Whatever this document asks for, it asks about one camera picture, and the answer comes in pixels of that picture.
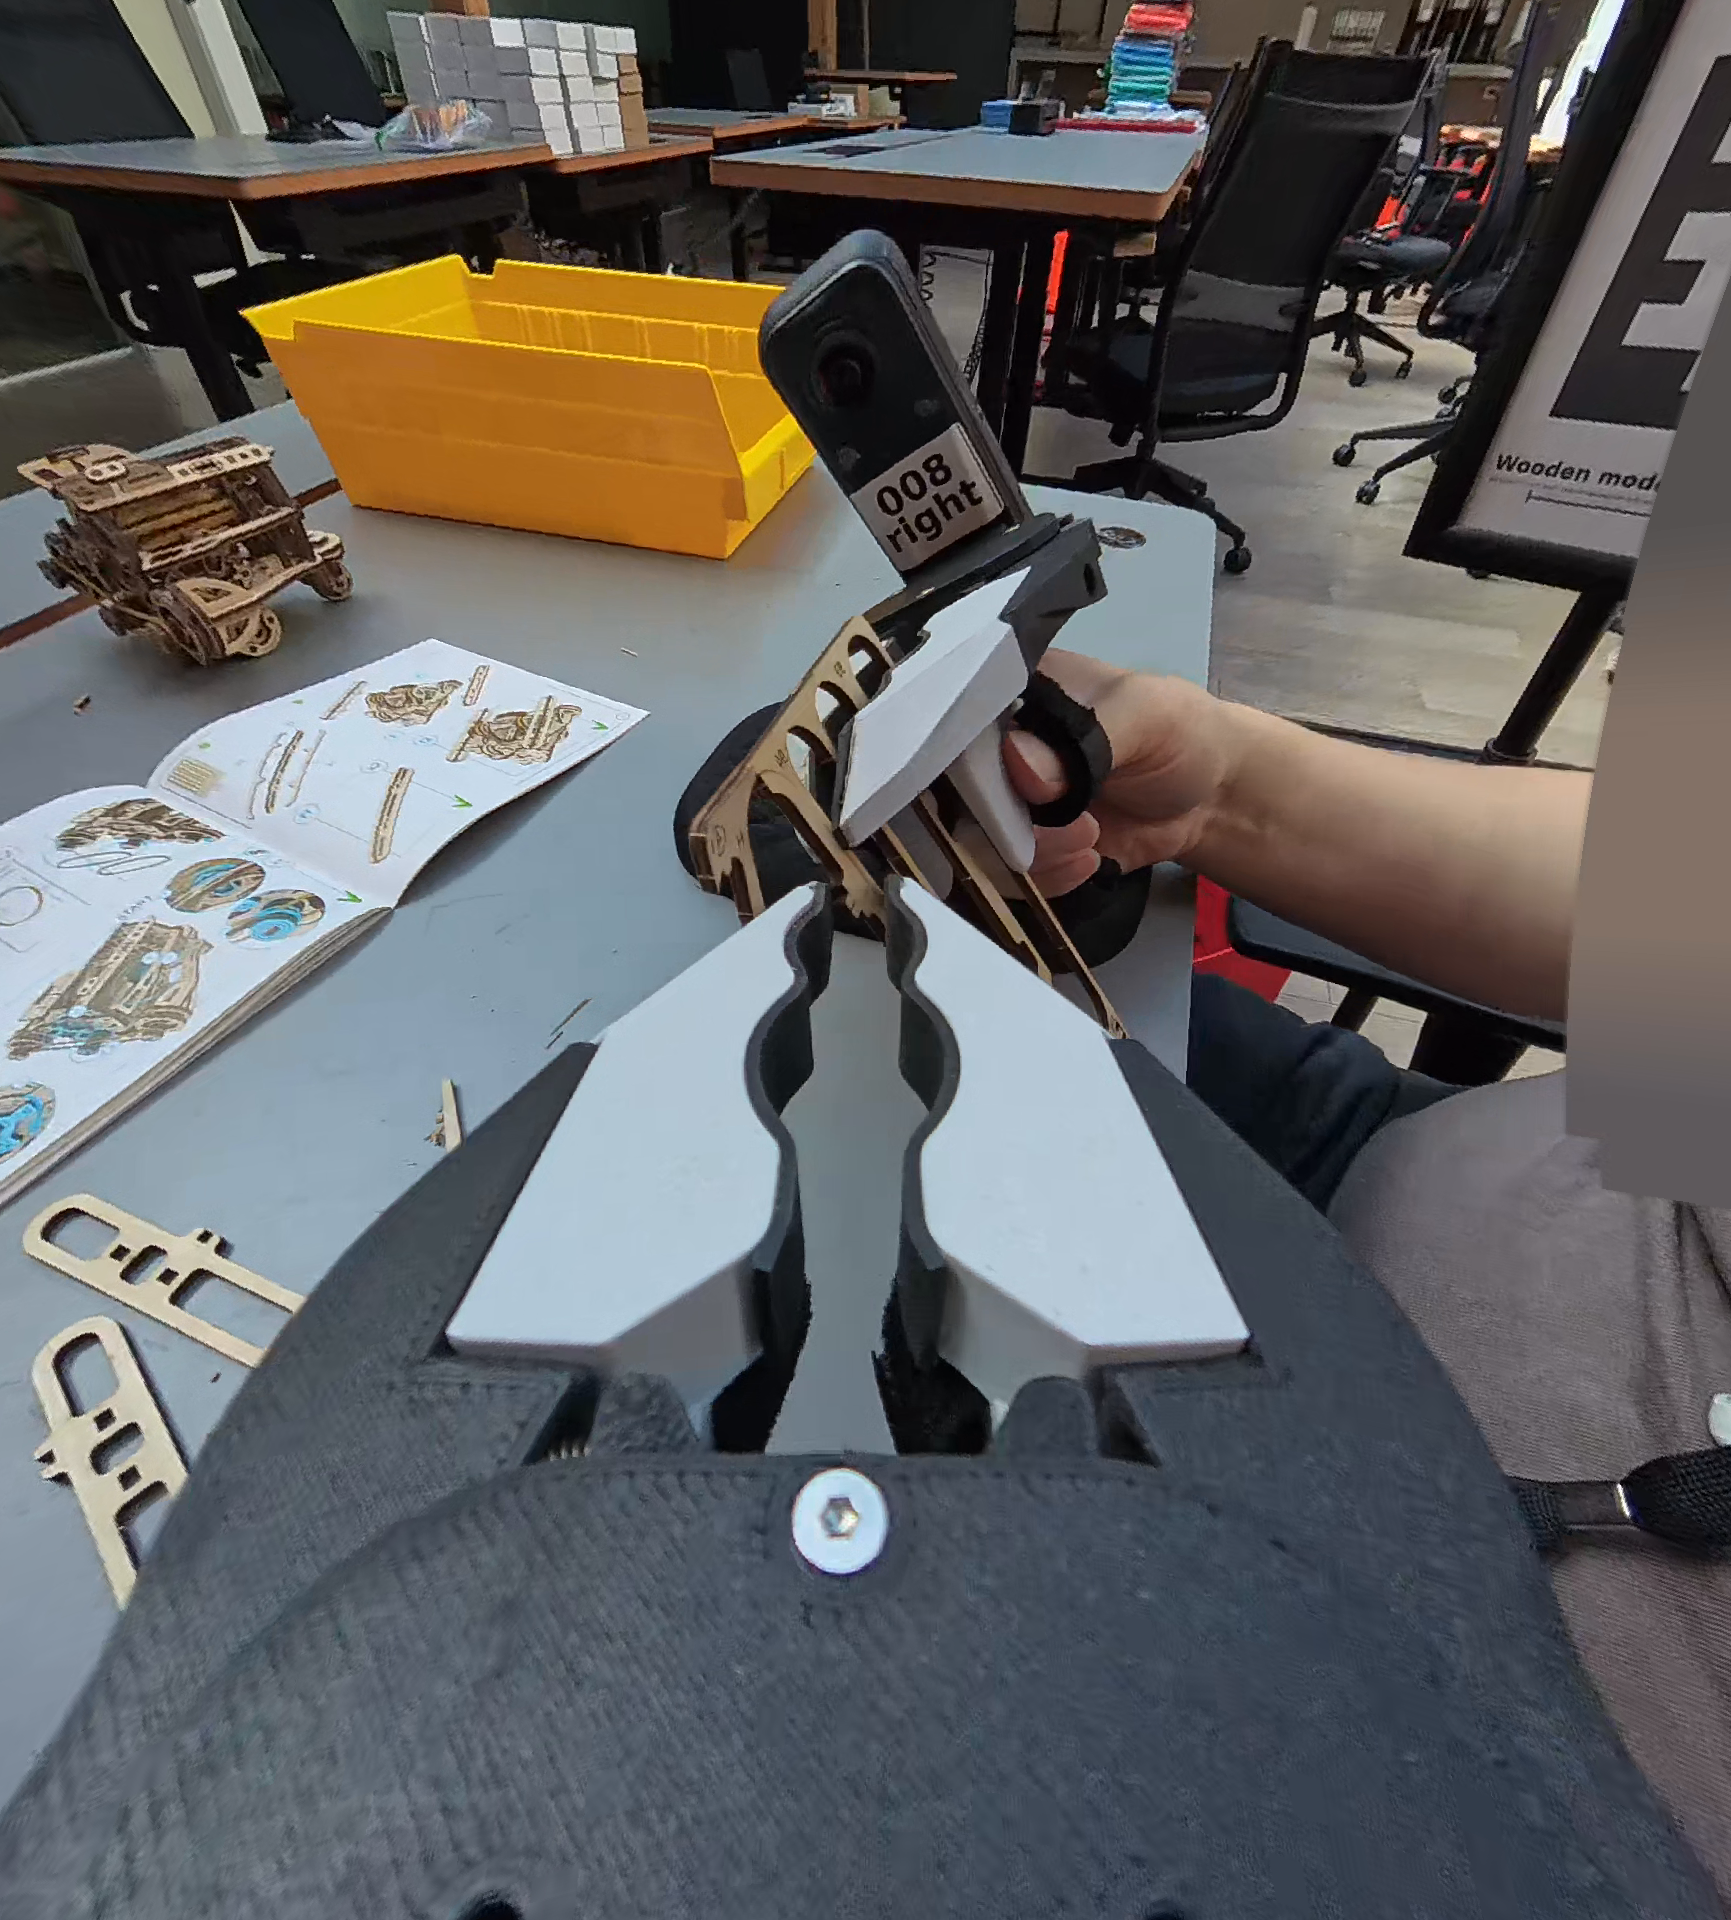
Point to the person's dark trousers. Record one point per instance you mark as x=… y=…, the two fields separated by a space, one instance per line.
x=1301 y=1080

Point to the stack of coloured folders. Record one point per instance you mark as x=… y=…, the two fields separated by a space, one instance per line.
x=1150 y=53

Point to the person's right forearm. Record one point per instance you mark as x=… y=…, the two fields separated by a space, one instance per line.
x=1405 y=873

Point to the black office chair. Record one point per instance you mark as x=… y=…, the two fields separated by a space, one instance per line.
x=1389 y=255
x=1495 y=272
x=1254 y=222
x=311 y=53
x=57 y=60

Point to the arched wooden model panel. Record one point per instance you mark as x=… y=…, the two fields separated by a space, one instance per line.
x=729 y=839

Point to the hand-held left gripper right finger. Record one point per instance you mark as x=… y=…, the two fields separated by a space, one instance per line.
x=1061 y=1201

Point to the stack of small white boxes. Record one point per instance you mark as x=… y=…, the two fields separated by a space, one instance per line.
x=520 y=85

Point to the person's right hand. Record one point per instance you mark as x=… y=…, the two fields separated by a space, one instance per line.
x=1165 y=765

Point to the slotted wooden strip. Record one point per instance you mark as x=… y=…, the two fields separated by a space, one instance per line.
x=254 y=1304
x=125 y=1530

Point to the pointed wooden sliver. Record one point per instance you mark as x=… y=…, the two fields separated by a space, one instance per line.
x=450 y=1116

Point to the framed marker sign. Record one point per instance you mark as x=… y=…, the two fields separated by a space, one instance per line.
x=1618 y=299

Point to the model instruction booklet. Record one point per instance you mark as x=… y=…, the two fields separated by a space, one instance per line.
x=280 y=839

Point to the yellow plastic bin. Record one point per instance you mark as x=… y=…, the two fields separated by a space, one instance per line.
x=507 y=437

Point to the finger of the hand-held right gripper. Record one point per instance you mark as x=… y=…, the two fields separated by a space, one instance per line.
x=992 y=801
x=928 y=718

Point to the grey table with wooden edge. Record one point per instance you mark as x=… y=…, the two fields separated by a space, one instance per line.
x=955 y=159
x=207 y=159

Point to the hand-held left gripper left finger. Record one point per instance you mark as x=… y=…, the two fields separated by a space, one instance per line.
x=641 y=1188

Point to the assembled wooden model vehicle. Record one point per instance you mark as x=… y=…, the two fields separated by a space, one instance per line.
x=173 y=539

